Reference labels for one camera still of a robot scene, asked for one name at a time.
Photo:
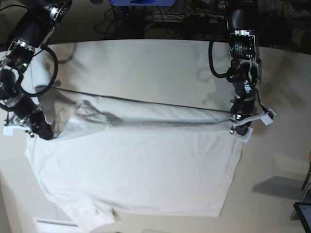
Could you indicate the blue box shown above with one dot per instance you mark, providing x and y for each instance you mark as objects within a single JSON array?
[{"x": 142, "y": 2}]

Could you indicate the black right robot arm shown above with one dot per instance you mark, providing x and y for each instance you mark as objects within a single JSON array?
[{"x": 32, "y": 32}]

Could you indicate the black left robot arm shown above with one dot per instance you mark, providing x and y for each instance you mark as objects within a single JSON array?
[{"x": 245, "y": 65}]

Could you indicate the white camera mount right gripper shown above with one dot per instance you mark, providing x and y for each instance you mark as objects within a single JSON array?
[{"x": 11, "y": 127}]

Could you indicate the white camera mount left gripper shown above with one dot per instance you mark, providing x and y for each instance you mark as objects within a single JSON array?
[{"x": 265, "y": 117}]

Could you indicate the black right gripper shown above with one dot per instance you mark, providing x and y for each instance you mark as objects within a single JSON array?
[{"x": 30, "y": 114}]

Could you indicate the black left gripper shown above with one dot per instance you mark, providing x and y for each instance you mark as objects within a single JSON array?
[{"x": 243, "y": 107}]

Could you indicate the white T-shirt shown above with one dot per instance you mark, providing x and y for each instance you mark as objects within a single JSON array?
[{"x": 139, "y": 126}]

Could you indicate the dark tablet screen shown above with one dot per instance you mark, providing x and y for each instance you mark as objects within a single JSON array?
[{"x": 303, "y": 211}]

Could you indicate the white paper sheet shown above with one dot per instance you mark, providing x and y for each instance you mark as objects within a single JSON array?
[{"x": 55, "y": 226}]

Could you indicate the white camera mount gripper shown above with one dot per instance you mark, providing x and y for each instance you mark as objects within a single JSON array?
[
  {"x": 11, "y": 127},
  {"x": 265, "y": 117}
]

